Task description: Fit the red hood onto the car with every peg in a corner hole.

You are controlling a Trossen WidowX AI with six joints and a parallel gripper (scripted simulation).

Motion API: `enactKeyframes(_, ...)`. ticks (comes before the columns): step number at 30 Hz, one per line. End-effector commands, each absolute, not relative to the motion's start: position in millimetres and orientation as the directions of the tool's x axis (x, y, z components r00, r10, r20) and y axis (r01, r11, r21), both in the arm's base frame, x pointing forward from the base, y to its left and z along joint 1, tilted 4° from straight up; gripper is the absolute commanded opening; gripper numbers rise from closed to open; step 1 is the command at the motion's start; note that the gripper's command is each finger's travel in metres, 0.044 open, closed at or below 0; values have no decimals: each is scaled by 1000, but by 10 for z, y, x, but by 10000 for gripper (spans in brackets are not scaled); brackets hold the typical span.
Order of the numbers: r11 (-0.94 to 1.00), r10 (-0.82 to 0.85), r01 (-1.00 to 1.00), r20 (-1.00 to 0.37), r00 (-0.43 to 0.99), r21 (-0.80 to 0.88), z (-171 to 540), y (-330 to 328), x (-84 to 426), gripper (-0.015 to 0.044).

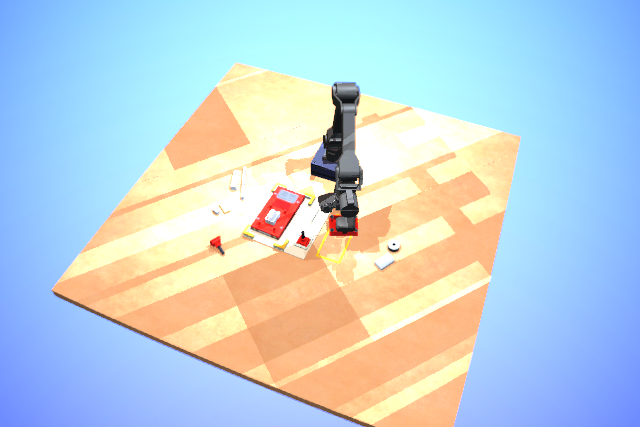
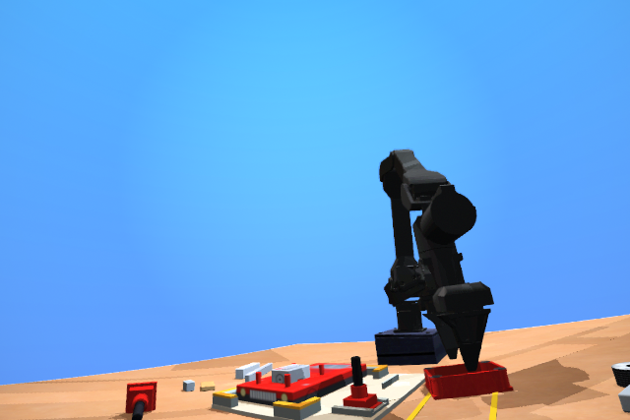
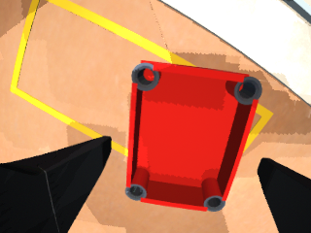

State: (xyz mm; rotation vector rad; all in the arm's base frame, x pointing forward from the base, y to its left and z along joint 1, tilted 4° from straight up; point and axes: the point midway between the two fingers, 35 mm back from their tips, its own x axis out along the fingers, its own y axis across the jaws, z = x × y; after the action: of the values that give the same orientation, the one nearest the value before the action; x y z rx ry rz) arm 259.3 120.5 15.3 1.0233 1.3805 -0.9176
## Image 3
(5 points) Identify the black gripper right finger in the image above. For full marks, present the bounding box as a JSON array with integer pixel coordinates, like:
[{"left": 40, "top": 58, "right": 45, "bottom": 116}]
[{"left": 257, "top": 158, "right": 311, "bottom": 233}]

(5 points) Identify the yellow rectangular frame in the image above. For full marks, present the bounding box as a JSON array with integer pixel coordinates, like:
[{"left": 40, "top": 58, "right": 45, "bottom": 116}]
[{"left": 11, "top": 0, "right": 273, "bottom": 156}]

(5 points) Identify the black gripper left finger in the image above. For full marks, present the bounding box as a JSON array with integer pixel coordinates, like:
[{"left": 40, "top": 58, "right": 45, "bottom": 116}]
[{"left": 0, "top": 136, "right": 113, "bottom": 233}]

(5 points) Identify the red hood shell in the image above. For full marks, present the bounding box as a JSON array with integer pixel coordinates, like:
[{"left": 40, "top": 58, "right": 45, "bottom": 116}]
[{"left": 125, "top": 59, "right": 263, "bottom": 212}]

